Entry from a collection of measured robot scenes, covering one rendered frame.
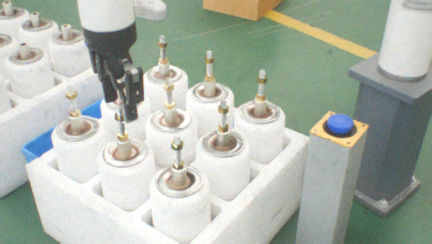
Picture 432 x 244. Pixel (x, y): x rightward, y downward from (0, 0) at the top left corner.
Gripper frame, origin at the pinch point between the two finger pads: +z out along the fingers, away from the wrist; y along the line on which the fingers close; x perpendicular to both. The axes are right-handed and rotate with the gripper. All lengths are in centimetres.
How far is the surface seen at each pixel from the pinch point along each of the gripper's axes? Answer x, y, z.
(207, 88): 21.4, -6.9, 8.6
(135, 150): 1.6, 0.0, 10.0
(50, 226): -12.6, -13.4, 31.4
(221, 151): 12.9, 9.2, 9.8
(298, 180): 32.0, 10.0, 26.1
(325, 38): 98, -45, 36
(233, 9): 84, -79, 34
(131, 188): -1.9, 4.2, 13.8
